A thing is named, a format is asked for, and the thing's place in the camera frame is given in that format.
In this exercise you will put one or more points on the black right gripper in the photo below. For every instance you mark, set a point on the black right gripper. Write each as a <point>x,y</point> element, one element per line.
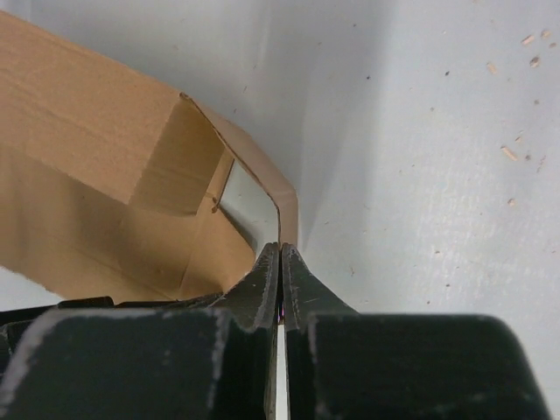
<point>208,357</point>

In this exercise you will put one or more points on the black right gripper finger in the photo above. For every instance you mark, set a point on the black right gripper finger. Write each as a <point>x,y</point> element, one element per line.
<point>343,364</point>

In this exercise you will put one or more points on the brown cardboard box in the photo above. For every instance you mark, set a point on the brown cardboard box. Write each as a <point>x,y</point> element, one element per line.
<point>111,180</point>

